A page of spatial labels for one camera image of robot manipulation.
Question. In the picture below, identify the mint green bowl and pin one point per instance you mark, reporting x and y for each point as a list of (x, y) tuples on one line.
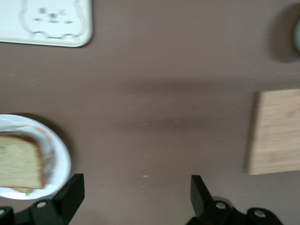
[(297, 35)]

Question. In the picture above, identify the brown-crust bread slice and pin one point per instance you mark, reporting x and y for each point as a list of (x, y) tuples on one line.
[(18, 161), (22, 190)]

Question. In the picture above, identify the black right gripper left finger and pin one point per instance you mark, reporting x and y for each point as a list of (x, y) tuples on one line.
[(68, 201)]

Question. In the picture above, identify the wooden cutting board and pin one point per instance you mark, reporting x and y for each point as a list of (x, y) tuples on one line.
[(274, 133)]

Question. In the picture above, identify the white round plate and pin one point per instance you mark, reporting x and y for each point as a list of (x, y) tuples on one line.
[(58, 164)]

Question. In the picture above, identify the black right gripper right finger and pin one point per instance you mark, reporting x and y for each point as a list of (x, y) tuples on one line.
[(201, 194)]

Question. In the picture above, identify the cream bear print tray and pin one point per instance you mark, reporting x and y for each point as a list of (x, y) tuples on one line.
[(58, 23)]

